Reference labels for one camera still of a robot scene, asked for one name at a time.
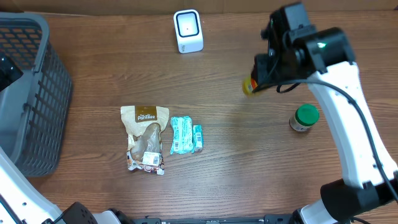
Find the small teal white box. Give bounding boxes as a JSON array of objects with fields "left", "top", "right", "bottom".
[{"left": 193, "top": 124, "right": 204, "bottom": 152}]

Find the grey plastic shopping basket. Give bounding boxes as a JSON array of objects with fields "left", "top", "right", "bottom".
[{"left": 1, "top": 12, "right": 73, "bottom": 177}]

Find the green lid jar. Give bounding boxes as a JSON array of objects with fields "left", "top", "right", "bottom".
[{"left": 289, "top": 104, "right": 320, "bottom": 132}]

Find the white barcode scanner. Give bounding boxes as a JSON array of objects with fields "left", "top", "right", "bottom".
[{"left": 174, "top": 9, "right": 204, "bottom": 54}]

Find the yellow dish soap bottle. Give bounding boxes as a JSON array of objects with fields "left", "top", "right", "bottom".
[{"left": 242, "top": 77, "right": 258, "bottom": 96}]

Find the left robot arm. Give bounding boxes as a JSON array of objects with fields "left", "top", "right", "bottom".
[{"left": 1, "top": 99, "right": 120, "bottom": 224}]

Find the teal white pouch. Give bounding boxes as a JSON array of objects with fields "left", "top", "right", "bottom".
[{"left": 170, "top": 116, "right": 193, "bottom": 154}]

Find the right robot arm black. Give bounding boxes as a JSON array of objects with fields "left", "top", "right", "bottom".
[{"left": 243, "top": 2, "right": 397, "bottom": 223}]

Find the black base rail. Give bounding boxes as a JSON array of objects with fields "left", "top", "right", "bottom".
[{"left": 131, "top": 214, "right": 292, "bottom": 224}]

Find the brown snack packet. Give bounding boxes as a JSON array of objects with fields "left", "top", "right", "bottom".
[{"left": 121, "top": 106, "right": 170, "bottom": 175}]

